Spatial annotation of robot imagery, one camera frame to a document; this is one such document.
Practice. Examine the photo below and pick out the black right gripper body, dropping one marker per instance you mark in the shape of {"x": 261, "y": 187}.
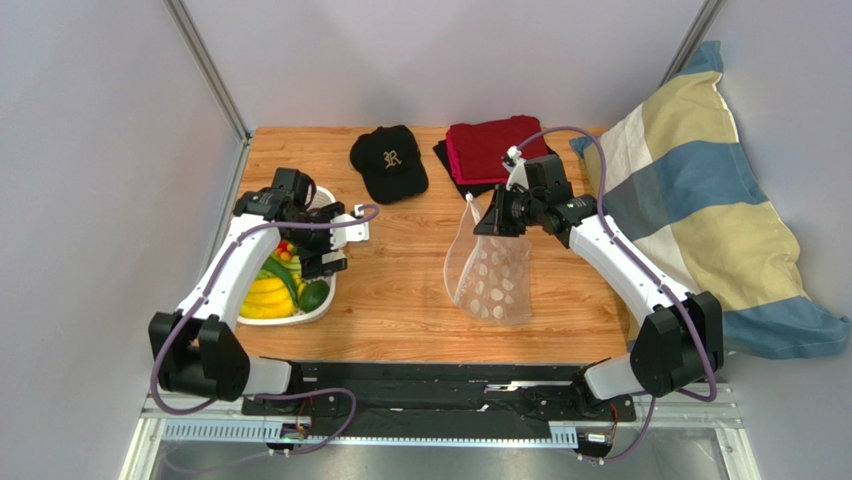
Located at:
{"x": 503, "y": 213}

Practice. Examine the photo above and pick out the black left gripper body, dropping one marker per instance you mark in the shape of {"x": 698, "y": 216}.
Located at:
{"x": 313, "y": 240}

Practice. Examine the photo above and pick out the clear polka dot zip bag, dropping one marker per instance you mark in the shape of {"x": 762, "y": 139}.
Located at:
{"x": 488, "y": 277}

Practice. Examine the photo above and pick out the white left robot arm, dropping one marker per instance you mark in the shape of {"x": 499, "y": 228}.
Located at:
{"x": 195, "y": 348}

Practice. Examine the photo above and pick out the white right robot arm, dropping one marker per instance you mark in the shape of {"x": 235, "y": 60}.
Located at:
{"x": 680, "y": 339}

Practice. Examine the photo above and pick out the green avocado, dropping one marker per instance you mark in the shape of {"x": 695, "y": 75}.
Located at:
{"x": 312, "y": 295}

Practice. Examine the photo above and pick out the green chili pepper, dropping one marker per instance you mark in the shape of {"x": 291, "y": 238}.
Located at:
{"x": 285, "y": 276}

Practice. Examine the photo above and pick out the white perforated plastic basket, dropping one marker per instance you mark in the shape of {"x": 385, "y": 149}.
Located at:
{"x": 300, "y": 317}

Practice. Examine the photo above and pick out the black folded cloth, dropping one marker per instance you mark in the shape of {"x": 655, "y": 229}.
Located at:
{"x": 466, "y": 186}

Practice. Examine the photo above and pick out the yellow banana bunch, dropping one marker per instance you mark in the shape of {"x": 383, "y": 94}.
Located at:
{"x": 268, "y": 298}

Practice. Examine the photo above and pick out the dark red folded cloth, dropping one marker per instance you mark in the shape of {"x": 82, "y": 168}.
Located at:
{"x": 522, "y": 126}

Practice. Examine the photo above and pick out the black baseball cap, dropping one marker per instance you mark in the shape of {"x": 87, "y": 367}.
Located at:
{"x": 390, "y": 164}

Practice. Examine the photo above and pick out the blue yellow striped pillow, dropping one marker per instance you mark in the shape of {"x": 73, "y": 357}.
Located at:
{"x": 675, "y": 178}

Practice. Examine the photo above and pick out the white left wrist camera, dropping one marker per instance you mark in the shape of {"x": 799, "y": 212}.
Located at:
{"x": 349, "y": 228}

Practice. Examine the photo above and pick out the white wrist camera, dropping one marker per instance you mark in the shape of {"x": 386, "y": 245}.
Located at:
{"x": 514, "y": 163}
{"x": 349, "y": 228}

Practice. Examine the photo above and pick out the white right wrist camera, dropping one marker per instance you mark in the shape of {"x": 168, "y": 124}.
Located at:
{"x": 514, "y": 163}

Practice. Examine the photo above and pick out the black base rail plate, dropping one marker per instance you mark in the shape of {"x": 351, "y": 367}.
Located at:
{"x": 439, "y": 401}

